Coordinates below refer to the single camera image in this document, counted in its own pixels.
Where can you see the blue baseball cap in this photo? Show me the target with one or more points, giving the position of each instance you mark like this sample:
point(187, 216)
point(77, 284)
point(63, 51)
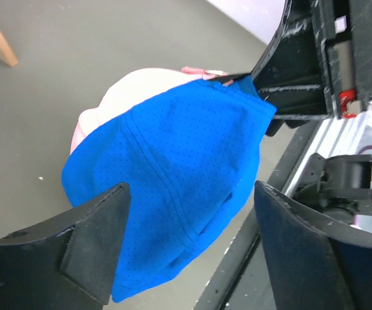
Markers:
point(190, 157)

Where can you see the pink baseball cap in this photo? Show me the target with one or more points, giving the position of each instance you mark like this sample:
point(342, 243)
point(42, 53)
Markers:
point(131, 90)

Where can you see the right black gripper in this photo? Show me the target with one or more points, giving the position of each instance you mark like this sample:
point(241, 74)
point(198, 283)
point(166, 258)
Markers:
point(290, 75)

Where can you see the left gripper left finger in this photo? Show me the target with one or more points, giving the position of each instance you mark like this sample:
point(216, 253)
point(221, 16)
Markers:
point(68, 261)

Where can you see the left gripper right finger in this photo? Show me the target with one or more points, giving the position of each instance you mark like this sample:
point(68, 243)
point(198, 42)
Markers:
point(314, 261)

